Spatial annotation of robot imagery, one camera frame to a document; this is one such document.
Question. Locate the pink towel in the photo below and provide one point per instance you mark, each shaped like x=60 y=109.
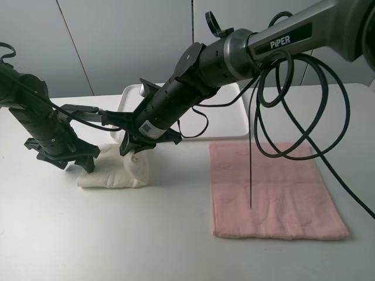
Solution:
x=254 y=196

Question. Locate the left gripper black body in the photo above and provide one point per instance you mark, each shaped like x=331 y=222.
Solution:
x=53 y=137

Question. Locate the cream white towel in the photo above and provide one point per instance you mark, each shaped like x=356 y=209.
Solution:
x=114 y=171

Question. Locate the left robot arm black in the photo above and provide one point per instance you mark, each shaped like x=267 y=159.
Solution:
x=26 y=98

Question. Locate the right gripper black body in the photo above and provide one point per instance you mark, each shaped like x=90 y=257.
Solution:
x=161 y=107

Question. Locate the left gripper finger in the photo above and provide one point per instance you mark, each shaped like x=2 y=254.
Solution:
x=86 y=162
x=57 y=163

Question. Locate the white rectangular plastic tray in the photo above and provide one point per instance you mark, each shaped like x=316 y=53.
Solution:
x=224 y=122

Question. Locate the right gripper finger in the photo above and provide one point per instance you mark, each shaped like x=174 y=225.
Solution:
x=129 y=144
x=140 y=146

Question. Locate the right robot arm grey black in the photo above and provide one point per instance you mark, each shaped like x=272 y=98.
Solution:
x=347 y=27

